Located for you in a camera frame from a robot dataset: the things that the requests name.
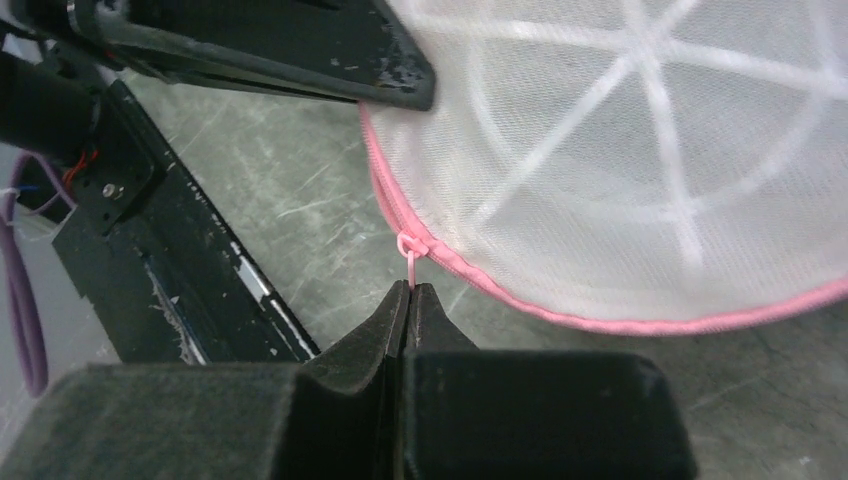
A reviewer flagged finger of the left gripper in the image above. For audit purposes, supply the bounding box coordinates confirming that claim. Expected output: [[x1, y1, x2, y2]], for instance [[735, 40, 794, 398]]
[[66, 1, 436, 111]]

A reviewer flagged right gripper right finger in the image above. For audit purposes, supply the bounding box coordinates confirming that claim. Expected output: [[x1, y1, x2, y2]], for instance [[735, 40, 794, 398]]
[[404, 284, 697, 479]]

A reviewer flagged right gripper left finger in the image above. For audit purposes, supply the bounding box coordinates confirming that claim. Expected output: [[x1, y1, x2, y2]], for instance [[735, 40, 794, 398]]
[[1, 281, 411, 479]]

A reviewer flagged pink-trimmed mesh laundry bag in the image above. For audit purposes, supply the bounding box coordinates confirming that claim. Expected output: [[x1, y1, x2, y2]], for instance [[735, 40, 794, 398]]
[[360, 1, 847, 335]]

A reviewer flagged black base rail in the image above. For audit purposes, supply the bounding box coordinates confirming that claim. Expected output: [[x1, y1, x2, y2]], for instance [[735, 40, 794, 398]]
[[13, 79, 323, 366]]

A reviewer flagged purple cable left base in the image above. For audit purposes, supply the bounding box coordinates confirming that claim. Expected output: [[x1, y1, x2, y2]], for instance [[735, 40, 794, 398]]
[[0, 150, 81, 399]]

